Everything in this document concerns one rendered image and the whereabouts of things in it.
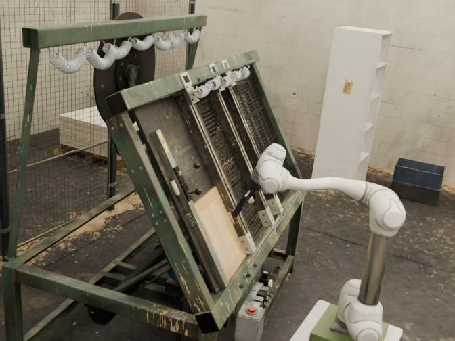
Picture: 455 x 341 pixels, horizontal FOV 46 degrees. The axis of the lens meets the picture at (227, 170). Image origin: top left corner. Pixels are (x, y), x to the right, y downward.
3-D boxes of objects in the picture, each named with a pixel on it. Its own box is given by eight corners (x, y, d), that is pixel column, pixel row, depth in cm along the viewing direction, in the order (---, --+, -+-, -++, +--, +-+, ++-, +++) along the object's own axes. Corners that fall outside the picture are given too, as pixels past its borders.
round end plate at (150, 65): (101, 143, 342) (102, 14, 314) (93, 142, 343) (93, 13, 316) (158, 118, 413) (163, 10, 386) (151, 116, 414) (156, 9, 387)
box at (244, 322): (255, 350, 274) (258, 321, 267) (233, 343, 277) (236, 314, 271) (262, 337, 284) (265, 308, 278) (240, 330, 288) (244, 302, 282)
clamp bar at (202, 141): (242, 256, 336) (277, 247, 326) (165, 80, 319) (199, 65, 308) (248, 249, 345) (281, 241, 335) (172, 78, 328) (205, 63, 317)
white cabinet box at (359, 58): (352, 195, 695) (382, 34, 625) (310, 184, 719) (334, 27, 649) (364, 182, 746) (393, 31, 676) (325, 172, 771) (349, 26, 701)
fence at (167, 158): (220, 289, 300) (226, 287, 299) (149, 133, 286) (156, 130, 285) (223, 285, 305) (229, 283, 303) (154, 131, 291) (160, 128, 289)
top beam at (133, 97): (112, 117, 261) (128, 109, 257) (103, 98, 260) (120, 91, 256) (250, 64, 458) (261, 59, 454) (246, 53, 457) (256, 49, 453)
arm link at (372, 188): (364, 175, 264) (371, 185, 251) (398, 186, 265) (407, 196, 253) (354, 199, 268) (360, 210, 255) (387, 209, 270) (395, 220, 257)
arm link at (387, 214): (371, 327, 278) (382, 355, 257) (340, 325, 277) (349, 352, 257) (401, 189, 253) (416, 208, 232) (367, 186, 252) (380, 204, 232)
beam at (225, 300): (202, 335, 282) (220, 331, 277) (193, 314, 280) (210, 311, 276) (297, 195, 479) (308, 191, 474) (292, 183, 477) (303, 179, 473)
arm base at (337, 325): (370, 319, 298) (372, 310, 296) (363, 341, 278) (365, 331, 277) (338, 309, 304) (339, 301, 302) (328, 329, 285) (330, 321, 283)
